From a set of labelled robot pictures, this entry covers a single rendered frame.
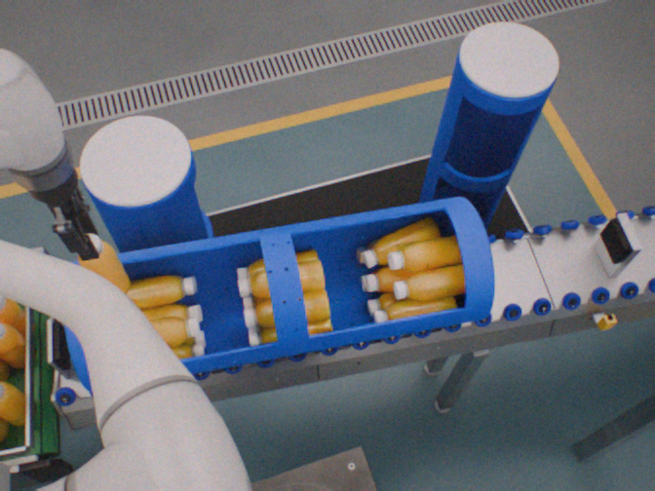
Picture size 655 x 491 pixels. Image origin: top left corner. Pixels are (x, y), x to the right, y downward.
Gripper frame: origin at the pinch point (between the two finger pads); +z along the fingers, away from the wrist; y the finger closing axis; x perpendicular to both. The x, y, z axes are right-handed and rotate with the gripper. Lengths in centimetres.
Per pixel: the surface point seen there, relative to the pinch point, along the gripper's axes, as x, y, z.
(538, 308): -93, -11, 47
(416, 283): -62, -6, 31
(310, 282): -39.0, -2.3, 28.2
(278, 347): -30.0, -14.1, 31.8
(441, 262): -68, -2, 30
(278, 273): -32.3, -2.6, 20.9
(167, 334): -7.7, -7.1, 31.4
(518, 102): -107, 47, 42
